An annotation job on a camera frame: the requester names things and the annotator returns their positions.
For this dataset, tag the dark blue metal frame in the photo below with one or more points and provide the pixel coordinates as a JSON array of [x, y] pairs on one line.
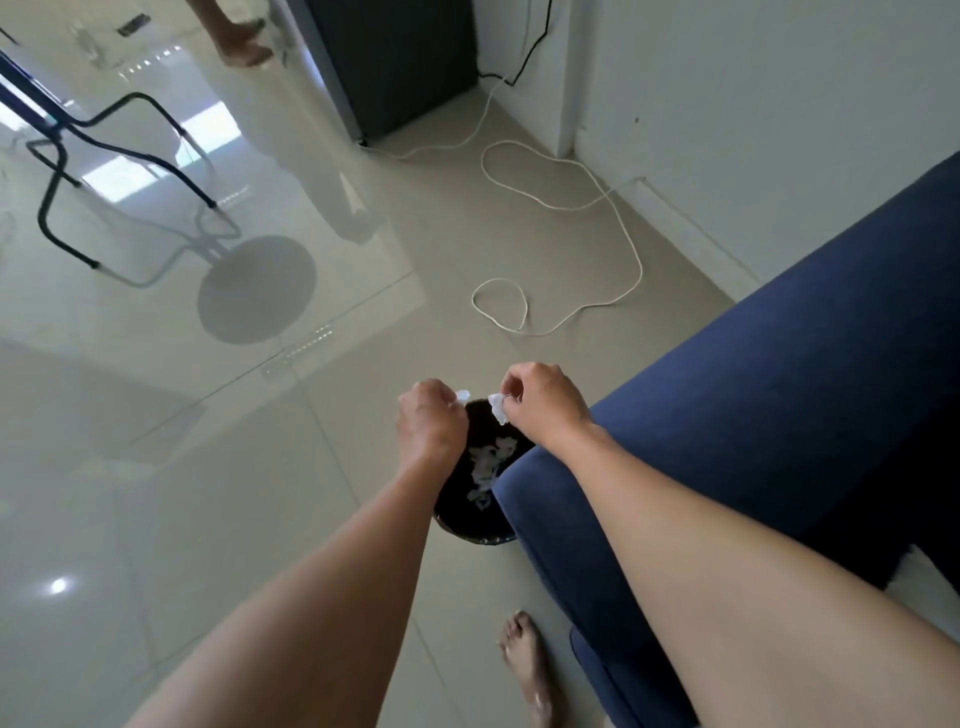
[[30, 94]]

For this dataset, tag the white tissue piece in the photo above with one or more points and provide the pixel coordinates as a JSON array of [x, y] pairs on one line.
[[497, 409]]

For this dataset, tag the person's bare foot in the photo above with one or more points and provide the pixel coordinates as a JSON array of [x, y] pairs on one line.
[[525, 667]]

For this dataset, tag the white tissue waste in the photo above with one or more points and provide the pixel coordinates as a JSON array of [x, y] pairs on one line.
[[487, 465]]

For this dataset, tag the person's right hand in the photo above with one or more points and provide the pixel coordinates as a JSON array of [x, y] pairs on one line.
[[551, 405]]

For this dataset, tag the small white tissue scrap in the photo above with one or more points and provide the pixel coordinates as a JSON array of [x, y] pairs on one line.
[[462, 395]]

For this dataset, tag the person's left hand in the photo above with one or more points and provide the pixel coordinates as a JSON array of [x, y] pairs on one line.
[[429, 431]]

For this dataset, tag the person's left fingers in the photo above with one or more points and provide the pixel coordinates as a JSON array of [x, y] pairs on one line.
[[439, 390]]

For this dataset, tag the person's right fingers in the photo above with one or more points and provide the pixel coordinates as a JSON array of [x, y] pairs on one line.
[[519, 381]]

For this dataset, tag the blue fabric sofa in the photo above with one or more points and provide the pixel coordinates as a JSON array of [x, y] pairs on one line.
[[750, 390]]

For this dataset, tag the black metal tube frame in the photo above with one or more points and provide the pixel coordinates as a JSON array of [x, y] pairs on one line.
[[139, 156]]

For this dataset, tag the dark grey cabinet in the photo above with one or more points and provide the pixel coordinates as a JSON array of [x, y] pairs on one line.
[[390, 60]]

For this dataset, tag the person's right forearm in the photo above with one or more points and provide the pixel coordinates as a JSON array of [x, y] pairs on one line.
[[720, 577]]

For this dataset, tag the person's left forearm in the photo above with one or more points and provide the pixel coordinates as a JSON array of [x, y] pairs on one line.
[[330, 585]]

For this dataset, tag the black trash bin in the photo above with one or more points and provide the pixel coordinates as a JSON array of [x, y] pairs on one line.
[[457, 510]]

